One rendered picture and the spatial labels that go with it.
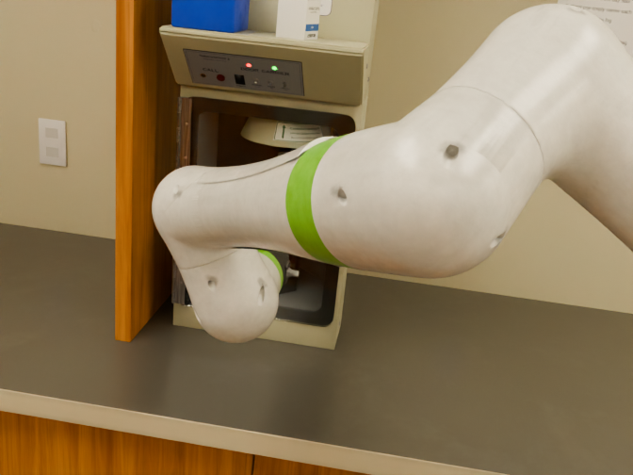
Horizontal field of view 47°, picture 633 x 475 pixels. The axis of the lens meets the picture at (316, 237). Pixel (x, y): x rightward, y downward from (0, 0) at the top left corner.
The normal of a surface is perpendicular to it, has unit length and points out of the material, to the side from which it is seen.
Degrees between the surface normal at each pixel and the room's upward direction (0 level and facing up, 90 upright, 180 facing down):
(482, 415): 0
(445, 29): 90
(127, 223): 90
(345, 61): 135
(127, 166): 90
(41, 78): 90
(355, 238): 114
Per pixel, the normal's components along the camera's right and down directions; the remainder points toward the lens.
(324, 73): -0.17, 0.89
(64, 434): -0.15, 0.32
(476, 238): 0.37, 0.51
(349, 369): 0.10, -0.94
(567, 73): 0.27, -0.16
